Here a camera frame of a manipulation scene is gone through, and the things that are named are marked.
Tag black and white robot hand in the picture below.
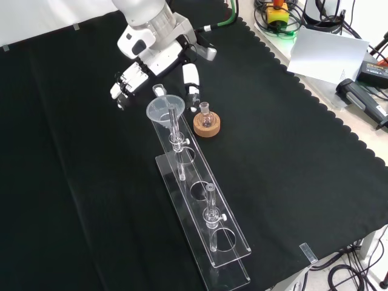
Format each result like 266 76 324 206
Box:
109 13 201 113

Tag translucent plastic funnel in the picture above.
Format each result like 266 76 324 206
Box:
146 94 187 134

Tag clear acrylic funnel stand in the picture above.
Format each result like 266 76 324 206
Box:
150 102 252 291

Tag glass round-bottom flask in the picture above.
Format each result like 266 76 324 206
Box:
199 102 214 128

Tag yellow stop button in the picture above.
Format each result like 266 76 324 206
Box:
266 0 289 25

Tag black cloth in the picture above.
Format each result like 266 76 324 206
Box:
0 0 388 291

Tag pale board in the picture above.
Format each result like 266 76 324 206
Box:
286 25 370 85

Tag black handheld device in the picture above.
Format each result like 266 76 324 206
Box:
335 78 388 131

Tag black power adapter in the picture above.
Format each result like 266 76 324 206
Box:
356 59 388 90

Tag clear tape strip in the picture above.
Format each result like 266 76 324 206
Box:
299 242 318 264

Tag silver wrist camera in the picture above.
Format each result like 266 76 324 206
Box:
195 44 218 62

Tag cork ring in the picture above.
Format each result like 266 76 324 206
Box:
193 111 221 138

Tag green cable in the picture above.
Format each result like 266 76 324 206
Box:
193 0 241 33

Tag black floor cables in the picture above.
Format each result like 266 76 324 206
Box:
306 226 388 291

